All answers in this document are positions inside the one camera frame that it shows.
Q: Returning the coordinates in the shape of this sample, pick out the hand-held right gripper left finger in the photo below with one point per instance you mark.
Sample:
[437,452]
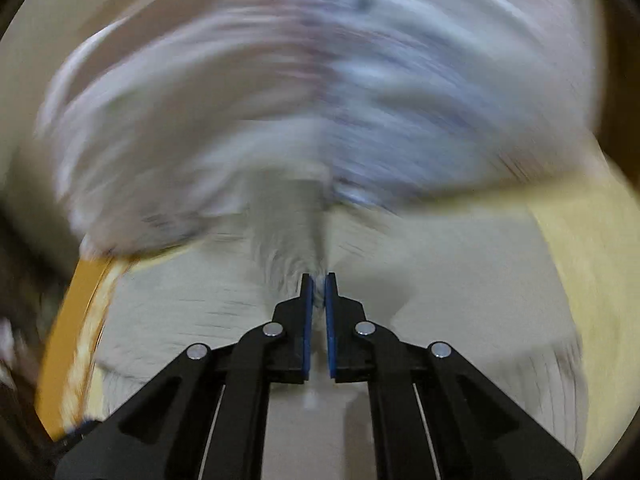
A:
[307,325]

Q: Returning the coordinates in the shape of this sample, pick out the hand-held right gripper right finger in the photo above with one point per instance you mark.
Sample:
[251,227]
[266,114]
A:
[330,325]

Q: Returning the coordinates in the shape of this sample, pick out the white striped garment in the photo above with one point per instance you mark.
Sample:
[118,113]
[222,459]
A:
[310,125]

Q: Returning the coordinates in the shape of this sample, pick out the yellow wooden board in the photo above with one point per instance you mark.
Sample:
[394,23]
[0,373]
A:
[75,340]

